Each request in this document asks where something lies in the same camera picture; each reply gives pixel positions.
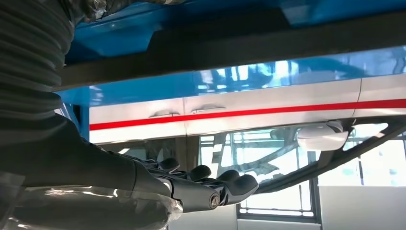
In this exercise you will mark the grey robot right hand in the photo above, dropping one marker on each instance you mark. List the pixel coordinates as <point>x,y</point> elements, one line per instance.
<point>79,171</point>

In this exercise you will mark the blue metal shelf rack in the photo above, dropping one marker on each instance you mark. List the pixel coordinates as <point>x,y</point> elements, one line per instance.
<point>190,19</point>

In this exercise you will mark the white car red stripe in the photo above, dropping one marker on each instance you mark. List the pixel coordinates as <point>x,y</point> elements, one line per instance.
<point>253,127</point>

